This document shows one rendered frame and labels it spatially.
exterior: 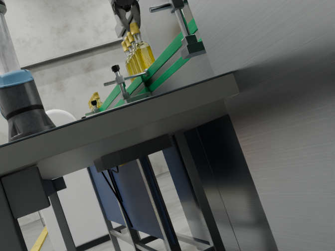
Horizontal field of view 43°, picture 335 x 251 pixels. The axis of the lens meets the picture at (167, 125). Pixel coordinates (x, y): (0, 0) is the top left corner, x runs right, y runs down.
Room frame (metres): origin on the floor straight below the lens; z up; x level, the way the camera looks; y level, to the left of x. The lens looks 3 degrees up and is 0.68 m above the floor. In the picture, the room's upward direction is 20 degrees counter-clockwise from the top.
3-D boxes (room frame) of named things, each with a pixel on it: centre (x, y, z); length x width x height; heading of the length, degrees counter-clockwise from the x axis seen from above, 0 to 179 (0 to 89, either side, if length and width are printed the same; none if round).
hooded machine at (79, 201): (4.47, 1.17, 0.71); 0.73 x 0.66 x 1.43; 105
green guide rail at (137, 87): (2.38, 0.31, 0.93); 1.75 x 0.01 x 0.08; 19
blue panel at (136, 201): (2.35, 0.29, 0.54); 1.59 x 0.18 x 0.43; 19
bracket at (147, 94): (1.51, 0.07, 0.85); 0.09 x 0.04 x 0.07; 109
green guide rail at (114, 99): (2.35, 0.38, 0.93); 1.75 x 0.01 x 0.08; 19
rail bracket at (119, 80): (1.50, 0.08, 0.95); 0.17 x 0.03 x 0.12; 109
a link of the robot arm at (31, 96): (1.32, 0.41, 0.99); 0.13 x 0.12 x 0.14; 22
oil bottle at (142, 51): (1.63, -0.01, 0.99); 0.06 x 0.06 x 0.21; 19
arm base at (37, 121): (1.31, 0.40, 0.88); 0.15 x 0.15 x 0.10
